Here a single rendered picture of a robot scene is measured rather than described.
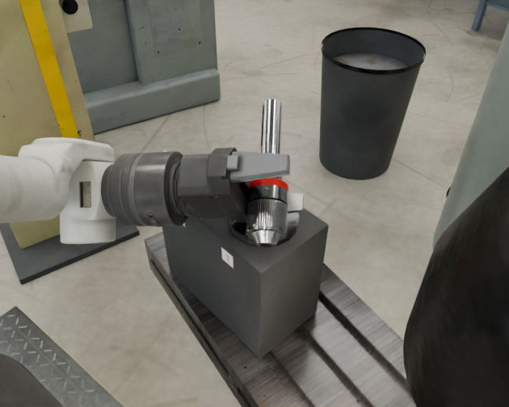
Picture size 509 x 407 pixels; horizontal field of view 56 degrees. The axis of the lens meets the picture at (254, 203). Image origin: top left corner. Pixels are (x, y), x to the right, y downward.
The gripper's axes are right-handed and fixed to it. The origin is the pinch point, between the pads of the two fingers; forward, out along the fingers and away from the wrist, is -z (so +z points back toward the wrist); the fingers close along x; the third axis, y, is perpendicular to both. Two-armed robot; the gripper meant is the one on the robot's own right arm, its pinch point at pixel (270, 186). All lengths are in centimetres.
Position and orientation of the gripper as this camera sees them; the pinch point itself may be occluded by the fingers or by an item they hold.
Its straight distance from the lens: 54.0
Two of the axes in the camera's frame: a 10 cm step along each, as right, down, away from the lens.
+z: -9.7, 0.2, 2.3
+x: -2.2, -3.6, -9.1
